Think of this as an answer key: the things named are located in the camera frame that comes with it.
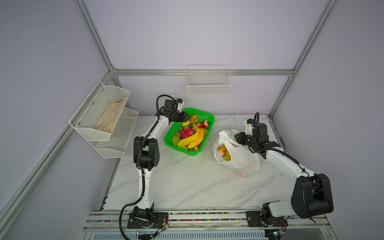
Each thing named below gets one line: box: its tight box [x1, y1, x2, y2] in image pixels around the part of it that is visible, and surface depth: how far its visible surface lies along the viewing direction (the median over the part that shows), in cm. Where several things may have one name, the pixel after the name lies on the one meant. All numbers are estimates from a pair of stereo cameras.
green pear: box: [172, 135, 181, 147], surface depth 100 cm
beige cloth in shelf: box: [94, 96, 127, 134], surface depth 81 cm
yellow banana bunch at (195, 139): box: [176, 122, 208, 149], surface depth 95 cm
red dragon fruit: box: [180, 127, 196, 139], surface depth 101 cm
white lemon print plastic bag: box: [212, 129, 261, 178], surface depth 78 cm
